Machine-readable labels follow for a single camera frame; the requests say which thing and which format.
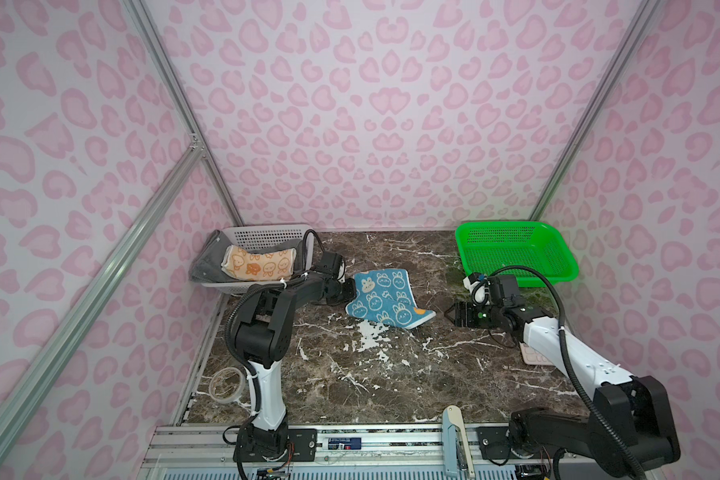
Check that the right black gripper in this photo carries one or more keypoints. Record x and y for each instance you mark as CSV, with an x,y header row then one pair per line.
x,y
460,309

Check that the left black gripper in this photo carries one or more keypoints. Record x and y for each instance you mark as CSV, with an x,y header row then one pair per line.
x,y
351,293

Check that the teal patterned towel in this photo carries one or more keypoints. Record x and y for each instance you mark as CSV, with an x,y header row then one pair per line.
x,y
386,297

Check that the orange patterned towel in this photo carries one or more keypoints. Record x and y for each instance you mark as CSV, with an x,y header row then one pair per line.
x,y
242,265

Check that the grey towel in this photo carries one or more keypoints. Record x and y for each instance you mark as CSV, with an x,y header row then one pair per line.
x,y
206,267

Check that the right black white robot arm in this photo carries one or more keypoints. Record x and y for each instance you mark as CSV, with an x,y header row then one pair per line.
x,y
629,429

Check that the green plastic basket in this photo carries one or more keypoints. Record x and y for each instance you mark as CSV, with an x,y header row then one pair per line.
x,y
487,246

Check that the pink white calculator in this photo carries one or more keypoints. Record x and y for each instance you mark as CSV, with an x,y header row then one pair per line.
x,y
532,357

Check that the white plastic basket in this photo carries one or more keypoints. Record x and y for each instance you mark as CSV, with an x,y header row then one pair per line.
x,y
263,236

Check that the clear tape roll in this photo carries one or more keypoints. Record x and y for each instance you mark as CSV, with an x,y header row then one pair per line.
x,y
227,385

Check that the blue label sticker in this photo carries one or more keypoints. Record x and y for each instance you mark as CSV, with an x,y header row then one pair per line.
x,y
344,443

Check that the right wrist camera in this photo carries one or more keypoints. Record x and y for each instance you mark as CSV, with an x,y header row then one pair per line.
x,y
476,284

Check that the beige clamp handle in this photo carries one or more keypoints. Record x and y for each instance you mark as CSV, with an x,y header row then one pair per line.
x,y
457,457

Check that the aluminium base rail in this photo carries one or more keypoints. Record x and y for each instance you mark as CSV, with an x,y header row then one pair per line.
x,y
389,451

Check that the left corner aluminium post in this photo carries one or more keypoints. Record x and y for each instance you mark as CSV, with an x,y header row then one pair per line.
x,y
147,29

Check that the corner aluminium post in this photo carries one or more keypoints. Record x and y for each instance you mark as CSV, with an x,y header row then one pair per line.
x,y
147,29
647,14

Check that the right corner aluminium post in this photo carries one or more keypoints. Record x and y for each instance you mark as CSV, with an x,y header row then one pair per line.
x,y
647,14

